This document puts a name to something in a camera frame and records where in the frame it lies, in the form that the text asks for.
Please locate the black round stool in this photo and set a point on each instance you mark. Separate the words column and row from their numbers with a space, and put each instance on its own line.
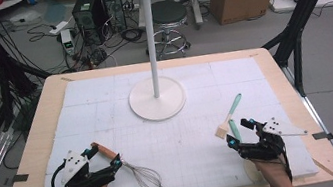
column 168, row 12

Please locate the slim black computer tower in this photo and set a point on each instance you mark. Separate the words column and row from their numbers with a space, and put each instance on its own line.
column 114, row 10

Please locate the white flat board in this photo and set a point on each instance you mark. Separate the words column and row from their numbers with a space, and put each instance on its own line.
column 305, row 2

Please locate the white power strip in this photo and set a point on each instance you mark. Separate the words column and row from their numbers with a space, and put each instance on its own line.
column 59, row 27

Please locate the white utensil stand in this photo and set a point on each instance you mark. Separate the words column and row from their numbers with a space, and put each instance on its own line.
column 151, row 42

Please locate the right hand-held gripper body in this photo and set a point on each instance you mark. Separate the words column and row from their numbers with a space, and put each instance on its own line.
column 261, row 149

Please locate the person's right hand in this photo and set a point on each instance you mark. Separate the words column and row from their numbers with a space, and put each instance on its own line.
column 273, row 171

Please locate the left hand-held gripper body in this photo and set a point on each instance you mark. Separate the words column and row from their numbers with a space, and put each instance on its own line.
column 79, row 181

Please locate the black tape strip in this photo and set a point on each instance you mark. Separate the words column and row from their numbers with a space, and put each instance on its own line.
column 323, row 136
column 19, row 178

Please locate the white power supply unit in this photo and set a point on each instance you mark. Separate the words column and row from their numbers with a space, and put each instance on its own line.
column 67, row 41

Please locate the white gridded foam mat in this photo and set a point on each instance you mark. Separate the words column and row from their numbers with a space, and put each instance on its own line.
column 178, row 159

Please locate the large black computer tower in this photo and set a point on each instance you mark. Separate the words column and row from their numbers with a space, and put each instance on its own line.
column 89, row 21

